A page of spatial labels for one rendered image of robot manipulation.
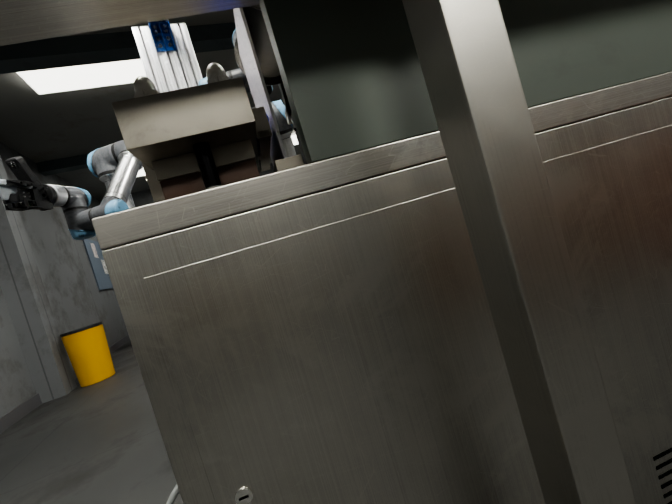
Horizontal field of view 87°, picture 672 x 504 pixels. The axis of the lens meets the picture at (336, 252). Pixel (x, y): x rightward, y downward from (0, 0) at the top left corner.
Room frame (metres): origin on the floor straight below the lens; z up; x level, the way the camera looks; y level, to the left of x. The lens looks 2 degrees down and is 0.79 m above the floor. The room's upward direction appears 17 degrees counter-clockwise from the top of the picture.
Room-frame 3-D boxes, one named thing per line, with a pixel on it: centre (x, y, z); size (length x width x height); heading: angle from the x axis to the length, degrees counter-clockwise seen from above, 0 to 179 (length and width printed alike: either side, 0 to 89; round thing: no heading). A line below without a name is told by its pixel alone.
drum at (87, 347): (4.17, 3.13, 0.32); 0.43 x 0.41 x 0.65; 108
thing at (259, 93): (0.70, 0.06, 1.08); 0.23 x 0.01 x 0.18; 11
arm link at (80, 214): (1.30, 0.85, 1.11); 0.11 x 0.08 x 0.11; 82
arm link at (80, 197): (1.31, 0.87, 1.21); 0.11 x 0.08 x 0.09; 172
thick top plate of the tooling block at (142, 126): (0.65, 0.17, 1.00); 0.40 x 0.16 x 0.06; 11
